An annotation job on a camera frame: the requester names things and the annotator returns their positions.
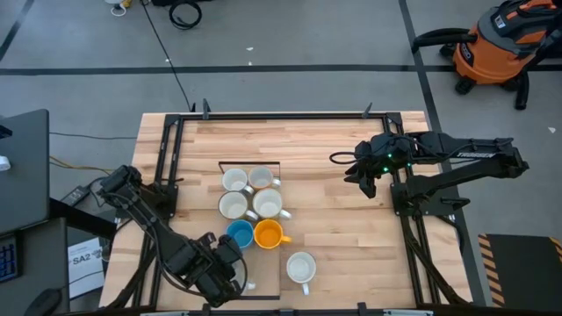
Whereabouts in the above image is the white cable loop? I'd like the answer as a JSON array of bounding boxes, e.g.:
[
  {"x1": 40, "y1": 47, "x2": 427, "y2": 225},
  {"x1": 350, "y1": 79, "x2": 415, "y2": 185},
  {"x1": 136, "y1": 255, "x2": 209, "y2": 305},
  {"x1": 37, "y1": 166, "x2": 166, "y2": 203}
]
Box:
[{"x1": 104, "y1": 0, "x2": 128, "y2": 18}]

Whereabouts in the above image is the white printed paper sheet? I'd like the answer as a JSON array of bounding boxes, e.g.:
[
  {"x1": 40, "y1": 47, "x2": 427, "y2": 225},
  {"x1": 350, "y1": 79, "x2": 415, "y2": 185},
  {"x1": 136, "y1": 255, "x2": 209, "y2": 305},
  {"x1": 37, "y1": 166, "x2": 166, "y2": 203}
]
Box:
[{"x1": 67, "y1": 236, "x2": 106, "y2": 300}]

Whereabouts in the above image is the white mug tan interior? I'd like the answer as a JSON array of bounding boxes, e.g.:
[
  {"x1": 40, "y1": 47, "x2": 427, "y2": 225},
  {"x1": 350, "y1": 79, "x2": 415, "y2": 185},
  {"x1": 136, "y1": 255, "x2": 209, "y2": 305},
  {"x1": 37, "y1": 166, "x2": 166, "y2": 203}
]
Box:
[{"x1": 248, "y1": 165, "x2": 282, "y2": 190}]

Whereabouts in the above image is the black chair armrest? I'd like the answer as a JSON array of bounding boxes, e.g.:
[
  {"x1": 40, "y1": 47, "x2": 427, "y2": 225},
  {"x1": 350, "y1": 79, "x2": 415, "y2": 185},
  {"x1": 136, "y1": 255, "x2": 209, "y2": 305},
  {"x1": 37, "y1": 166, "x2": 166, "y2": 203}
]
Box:
[{"x1": 22, "y1": 288, "x2": 62, "y2": 316}]

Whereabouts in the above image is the black vacuum hose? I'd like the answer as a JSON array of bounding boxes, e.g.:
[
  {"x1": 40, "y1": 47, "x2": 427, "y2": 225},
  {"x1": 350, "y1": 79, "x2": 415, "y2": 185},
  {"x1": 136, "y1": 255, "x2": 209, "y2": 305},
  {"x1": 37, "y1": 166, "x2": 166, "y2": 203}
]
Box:
[{"x1": 411, "y1": 27, "x2": 479, "y2": 54}]

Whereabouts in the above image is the yellow cable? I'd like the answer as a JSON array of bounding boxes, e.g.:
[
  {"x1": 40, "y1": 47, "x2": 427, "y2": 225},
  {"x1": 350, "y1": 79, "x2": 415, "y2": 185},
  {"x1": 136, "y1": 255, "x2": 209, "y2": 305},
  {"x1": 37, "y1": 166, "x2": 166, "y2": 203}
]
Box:
[{"x1": 48, "y1": 155, "x2": 113, "y2": 175}]

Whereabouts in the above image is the black yellow hazard mat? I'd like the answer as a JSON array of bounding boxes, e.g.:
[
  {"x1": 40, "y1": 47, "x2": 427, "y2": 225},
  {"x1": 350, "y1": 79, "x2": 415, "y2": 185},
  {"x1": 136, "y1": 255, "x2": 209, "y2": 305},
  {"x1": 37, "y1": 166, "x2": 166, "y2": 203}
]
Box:
[{"x1": 477, "y1": 233, "x2": 562, "y2": 308}]

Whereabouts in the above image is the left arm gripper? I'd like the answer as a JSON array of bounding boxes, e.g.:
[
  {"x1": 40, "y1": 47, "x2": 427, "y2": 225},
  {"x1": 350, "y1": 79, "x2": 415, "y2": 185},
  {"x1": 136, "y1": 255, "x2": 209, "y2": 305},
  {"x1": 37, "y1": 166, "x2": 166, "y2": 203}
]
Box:
[{"x1": 192, "y1": 232, "x2": 247, "y2": 308}]

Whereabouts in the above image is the black power adapter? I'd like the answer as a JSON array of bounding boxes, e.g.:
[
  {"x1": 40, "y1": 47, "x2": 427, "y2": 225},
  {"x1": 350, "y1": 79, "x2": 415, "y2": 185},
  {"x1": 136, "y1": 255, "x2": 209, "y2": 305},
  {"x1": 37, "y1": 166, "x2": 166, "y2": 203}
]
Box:
[{"x1": 60, "y1": 185, "x2": 91, "y2": 207}]

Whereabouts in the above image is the blue keyboard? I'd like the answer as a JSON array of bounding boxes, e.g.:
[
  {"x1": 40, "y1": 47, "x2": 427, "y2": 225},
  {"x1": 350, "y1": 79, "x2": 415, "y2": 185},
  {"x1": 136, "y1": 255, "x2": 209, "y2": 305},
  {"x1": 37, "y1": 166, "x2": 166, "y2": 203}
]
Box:
[{"x1": 0, "y1": 236, "x2": 19, "y2": 283}]

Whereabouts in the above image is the yellow faceted mug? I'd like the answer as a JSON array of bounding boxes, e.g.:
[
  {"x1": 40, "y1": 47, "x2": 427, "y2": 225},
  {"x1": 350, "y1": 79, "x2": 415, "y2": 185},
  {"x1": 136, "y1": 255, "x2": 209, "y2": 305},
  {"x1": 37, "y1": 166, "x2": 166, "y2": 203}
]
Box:
[{"x1": 253, "y1": 218, "x2": 292, "y2": 250}]

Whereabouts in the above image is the thin black cable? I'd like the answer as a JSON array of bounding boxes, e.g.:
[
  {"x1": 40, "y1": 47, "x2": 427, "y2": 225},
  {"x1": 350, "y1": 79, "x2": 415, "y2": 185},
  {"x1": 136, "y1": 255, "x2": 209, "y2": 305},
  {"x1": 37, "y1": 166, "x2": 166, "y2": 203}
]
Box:
[{"x1": 48, "y1": 131, "x2": 138, "y2": 141}]

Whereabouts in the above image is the long black floor cable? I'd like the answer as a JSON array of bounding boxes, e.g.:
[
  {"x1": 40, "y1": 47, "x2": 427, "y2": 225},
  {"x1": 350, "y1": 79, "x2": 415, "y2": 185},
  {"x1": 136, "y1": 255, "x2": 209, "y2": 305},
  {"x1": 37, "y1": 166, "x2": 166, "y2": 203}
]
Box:
[{"x1": 139, "y1": 0, "x2": 197, "y2": 113}]

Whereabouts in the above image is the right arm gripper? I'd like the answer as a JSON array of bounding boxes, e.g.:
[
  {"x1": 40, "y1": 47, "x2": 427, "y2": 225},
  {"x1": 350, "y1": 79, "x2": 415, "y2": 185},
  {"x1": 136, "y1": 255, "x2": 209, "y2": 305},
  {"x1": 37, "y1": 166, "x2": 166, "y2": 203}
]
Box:
[{"x1": 344, "y1": 133, "x2": 414, "y2": 199}]

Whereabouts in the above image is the coiled black cable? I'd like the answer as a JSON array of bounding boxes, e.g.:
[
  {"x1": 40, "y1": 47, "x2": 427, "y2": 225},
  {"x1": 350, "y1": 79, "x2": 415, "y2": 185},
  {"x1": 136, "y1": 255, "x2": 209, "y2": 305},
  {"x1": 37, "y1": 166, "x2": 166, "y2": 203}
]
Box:
[{"x1": 169, "y1": 0, "x2": 204, "y2": 31}]

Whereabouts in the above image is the black vacuum nozzle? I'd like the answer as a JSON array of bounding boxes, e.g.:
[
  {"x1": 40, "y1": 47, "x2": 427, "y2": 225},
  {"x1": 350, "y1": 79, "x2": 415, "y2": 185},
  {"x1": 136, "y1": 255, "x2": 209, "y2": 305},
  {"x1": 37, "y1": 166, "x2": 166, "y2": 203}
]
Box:
[{"x1": 514, "y1": 69, "x2": 530, "y2": 111}]

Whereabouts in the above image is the wooden shelf black frame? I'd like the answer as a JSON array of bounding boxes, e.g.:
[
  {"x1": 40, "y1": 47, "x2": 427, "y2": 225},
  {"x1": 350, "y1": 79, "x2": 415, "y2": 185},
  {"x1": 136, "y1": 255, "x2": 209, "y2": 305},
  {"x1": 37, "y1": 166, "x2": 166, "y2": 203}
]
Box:
[{"x1": 205, "y1": 161, "x2": 282, "y2": 302}]

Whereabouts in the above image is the black side desk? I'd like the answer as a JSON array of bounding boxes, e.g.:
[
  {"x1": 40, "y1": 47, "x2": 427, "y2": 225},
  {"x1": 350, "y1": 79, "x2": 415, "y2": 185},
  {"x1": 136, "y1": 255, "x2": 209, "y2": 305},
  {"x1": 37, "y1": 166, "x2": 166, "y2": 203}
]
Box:
[{"x1": 0, "y1": 108, "x2": 50, "y2": 236}]

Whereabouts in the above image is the grey low desk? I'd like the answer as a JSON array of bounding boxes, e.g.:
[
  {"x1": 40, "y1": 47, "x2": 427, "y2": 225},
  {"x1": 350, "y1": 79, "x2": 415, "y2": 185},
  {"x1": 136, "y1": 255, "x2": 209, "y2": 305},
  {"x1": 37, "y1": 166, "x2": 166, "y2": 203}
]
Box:
[{"x1": 0, "y1": 217, "x2": 70, "y2": 316}]

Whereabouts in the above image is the white-lined mug grey handle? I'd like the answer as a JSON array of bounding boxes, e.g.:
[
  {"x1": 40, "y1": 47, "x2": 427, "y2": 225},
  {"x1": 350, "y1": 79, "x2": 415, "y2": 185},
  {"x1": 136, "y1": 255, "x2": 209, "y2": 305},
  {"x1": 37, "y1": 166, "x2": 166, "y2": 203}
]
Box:
[
  {"x1": 220, "y1": 168, "x2": 256, "y2": 197},
  {"x1": 218, "y1": 190, "x2": 260, "y2": 222}
]

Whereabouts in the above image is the orange shop vacuum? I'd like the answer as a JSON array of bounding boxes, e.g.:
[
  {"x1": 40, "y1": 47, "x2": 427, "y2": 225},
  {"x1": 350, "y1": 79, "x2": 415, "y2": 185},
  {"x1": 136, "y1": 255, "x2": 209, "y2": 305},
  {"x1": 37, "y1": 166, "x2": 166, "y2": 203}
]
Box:
[{"x1": 451, "y1": 0, "x2": 562, "y2": 96}]

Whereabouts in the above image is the light blue faceted mug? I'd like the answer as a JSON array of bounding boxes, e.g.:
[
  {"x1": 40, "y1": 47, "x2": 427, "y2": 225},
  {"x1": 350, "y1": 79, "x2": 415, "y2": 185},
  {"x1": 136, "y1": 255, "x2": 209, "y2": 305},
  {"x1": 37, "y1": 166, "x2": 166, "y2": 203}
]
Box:
[{"x1": 225, "y1": 219, "x2": 256, "y2": 250}]

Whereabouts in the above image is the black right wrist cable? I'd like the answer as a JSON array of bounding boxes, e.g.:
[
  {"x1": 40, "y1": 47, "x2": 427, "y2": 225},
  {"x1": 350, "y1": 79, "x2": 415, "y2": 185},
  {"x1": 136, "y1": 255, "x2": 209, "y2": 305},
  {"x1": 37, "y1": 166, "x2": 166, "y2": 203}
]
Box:
[{"x1": 328, "y1": 151, "x2": 359, "y2": 166}]

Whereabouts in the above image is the black aluminium table frame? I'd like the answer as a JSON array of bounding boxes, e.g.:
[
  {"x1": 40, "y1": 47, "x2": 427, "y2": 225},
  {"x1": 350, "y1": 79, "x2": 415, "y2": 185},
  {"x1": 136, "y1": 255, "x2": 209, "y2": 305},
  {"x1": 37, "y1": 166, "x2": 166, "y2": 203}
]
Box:
[{"x1": 103, "y1": 98, "x2": 478, "y2": 316}]

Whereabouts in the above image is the orange-red glossy mug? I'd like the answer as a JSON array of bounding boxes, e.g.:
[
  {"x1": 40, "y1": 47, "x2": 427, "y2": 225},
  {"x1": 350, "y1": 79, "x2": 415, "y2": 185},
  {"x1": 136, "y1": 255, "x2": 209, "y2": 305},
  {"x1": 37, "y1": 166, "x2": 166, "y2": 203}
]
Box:
[{"x1": 285, "y1": 251, "x2": 318, "y2": 297}]

